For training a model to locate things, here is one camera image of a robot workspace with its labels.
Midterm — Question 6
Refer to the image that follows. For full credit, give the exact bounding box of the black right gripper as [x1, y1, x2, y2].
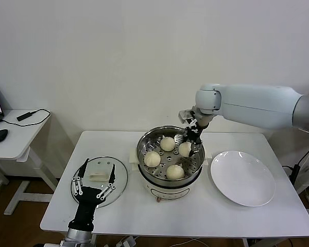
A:
[181, 125, 204, 158]

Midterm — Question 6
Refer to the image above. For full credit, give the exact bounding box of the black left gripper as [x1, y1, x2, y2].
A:
[67, 158, 116, 230]

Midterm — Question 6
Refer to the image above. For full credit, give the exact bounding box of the white steamed baozi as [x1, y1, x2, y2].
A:
[179, 143, 193, 157]
[143, 151, 162, 167]
[166, 164, 185, 180]
[161, 137, 175, 152]

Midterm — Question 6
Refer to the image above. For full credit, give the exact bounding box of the glass lid with white handle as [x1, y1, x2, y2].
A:
[70, 156, 129, 208]

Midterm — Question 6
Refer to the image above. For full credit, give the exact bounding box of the stainless steel steamer basket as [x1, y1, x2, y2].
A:
[136, 125, 205, 186]

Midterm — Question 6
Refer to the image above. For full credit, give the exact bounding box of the white electric cooker base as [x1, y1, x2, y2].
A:
[128, 144, 212, 204]

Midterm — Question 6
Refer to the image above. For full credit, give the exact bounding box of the white round plate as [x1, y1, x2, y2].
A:
[210, 151, 276, 207]

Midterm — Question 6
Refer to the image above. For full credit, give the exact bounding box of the white floor power strip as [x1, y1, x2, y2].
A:
[117, 236, 138, 247]

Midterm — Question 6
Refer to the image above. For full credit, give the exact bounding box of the white side desk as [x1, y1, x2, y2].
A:
[0, 110, 58, 216]

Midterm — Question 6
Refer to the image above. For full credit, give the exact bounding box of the black slim adapter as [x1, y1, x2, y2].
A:
[16, 111, 38, 122]

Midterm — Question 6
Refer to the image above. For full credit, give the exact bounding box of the black power block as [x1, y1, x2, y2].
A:
[291, 164, 301, 187]

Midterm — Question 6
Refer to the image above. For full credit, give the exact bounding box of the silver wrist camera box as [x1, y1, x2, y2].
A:
[178, 109, 196, 124]

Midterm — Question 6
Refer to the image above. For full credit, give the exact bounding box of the black adapter cable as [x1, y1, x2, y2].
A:
[0, 109, 52, 127]

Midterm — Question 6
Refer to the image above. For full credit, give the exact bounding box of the white floor cable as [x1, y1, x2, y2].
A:
[167, 238, 204, 247]

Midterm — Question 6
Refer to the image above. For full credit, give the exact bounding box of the black hanging cable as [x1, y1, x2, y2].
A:
[282, 138, 309, 172]

